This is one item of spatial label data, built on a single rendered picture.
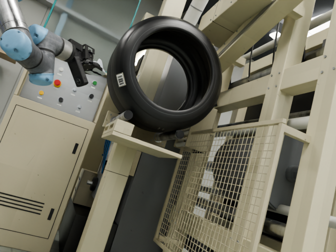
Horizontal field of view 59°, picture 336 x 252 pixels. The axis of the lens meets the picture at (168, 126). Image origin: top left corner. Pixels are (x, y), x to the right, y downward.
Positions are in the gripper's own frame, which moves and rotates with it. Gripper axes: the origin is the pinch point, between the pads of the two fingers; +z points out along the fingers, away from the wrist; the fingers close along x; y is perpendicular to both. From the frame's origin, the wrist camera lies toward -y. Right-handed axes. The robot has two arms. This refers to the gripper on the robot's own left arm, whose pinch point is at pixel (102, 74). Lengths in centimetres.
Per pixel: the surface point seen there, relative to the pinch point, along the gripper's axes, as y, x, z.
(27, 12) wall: 245, 288, 166
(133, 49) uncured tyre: 16.2, -6.9, 14.4
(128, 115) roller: -13.6, 1.0, 19.5
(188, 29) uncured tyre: 30, -28, 34
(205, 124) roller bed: -8, -14, 82
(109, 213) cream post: -59, 37, 48
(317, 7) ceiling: 228, -109, 392
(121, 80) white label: 2.2, -0.1, 13.4
